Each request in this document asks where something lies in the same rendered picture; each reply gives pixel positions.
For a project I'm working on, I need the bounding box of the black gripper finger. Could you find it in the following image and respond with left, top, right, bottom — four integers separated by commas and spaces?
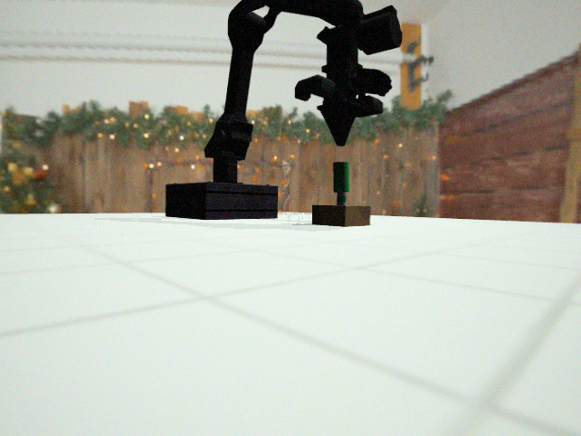
317, 100, 351, 146
341, 105, 366, 147

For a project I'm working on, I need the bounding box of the tan block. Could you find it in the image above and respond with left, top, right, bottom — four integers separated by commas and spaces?
312, 205, 371, 227

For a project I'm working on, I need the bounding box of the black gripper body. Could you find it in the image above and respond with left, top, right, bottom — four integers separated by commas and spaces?
295, 54, 384, 118

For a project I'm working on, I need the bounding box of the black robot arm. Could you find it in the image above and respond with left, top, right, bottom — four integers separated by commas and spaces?
205, 0, 402, 184

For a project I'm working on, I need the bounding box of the green marker cap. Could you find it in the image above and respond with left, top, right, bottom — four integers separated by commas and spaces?
333, 161, 349, 193

